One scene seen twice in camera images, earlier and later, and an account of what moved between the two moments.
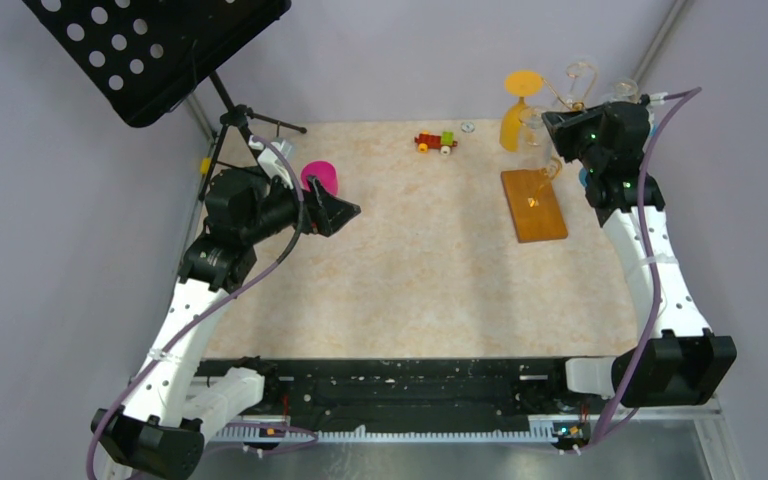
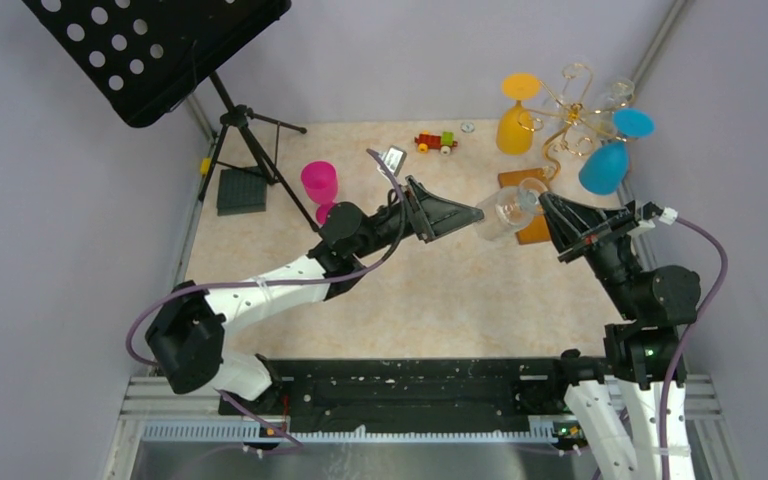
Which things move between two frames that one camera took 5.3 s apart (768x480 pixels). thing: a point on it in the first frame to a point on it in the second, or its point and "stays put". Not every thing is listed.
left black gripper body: (274, 213) to (411, 222)
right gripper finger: (569, 139) to (571, 223)
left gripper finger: (324, 199) to (433, 211)
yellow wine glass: (521, 84) stays put
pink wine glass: (324, 172) stays put
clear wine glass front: (536, 146) to (510, 210)
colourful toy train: (444, 142) stays put
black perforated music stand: (145, 56) stays put
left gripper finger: (332, 220) to (441, 217)
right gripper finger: (555, 119) to (605, 235)
